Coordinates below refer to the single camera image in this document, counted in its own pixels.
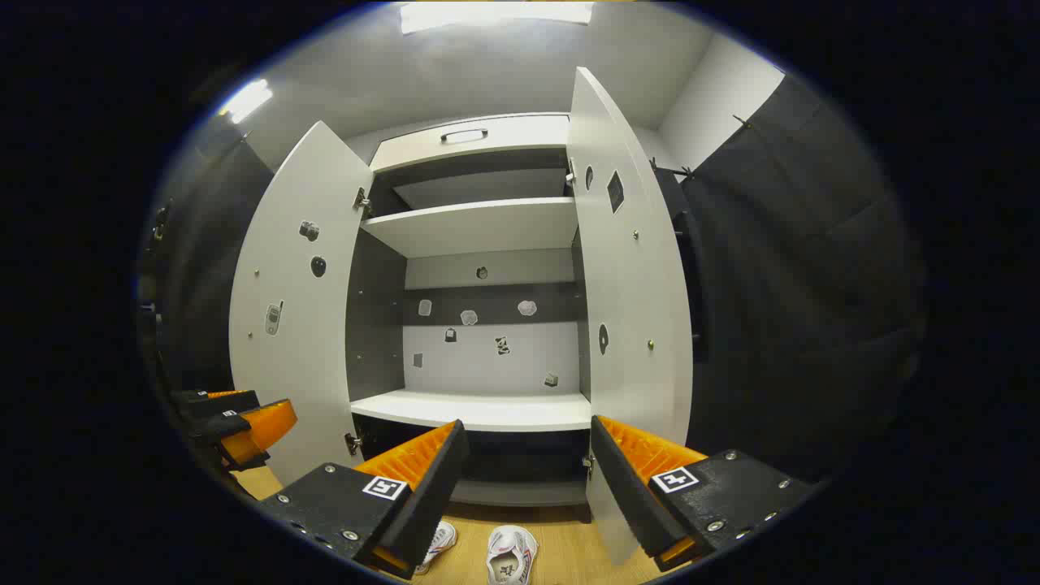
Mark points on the black backdrop cloth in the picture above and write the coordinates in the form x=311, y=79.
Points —
x=796, y=284
x=203, y=268

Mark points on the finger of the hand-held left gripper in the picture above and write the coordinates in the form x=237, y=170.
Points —
x=219, y=404
x=264, y=431

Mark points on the white shoe cabinet door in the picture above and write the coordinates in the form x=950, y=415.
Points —
x=301, y=366
x=634, y=284

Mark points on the ceiling light panel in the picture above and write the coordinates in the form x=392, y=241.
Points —
x=245, y=100
x=496, y=14

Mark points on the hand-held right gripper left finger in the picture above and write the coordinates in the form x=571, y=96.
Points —
x=422, y=496

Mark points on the white cabinet shelf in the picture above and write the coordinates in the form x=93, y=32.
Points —
x=471, y=227
x=479, y=410

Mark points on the white canvas shoe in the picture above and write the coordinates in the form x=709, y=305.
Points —
x=510, y=552
x=441, y=543

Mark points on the white grey shoe cabinet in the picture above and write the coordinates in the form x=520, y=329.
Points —
x=374, y=325

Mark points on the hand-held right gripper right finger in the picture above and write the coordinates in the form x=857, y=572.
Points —
x=630, y=487

